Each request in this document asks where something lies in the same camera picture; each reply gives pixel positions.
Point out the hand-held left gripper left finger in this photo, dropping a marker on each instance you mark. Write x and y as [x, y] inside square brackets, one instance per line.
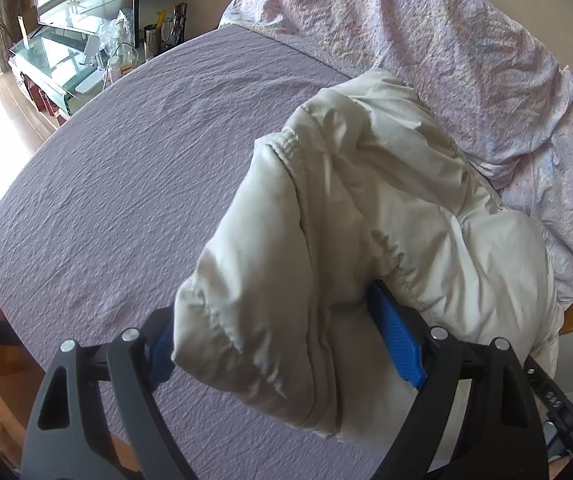
[161, 355]

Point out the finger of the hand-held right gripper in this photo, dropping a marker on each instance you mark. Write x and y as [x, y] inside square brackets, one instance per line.
[551, 400]

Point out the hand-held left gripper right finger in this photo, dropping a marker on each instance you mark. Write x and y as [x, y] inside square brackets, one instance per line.
[396, 345]

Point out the white puffer jacket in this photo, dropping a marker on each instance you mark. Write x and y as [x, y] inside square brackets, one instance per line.
[341, 210]

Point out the bed with purple sheet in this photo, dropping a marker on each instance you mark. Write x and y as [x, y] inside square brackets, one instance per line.
[141, 160]

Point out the white box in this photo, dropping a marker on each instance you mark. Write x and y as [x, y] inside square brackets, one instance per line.
[89, 81]

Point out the pink floral quilt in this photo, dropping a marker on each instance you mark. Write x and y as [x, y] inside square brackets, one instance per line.
[441, 35]

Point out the metal cup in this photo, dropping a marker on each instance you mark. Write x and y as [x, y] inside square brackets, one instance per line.
[153, 40]

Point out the glass television stand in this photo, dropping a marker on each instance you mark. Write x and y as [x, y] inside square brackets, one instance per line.
[46, 55]

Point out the clear plastic bag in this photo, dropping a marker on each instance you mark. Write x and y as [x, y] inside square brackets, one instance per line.
[115, 27]

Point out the dark bottles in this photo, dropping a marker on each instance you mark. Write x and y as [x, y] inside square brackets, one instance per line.
[177, 22]

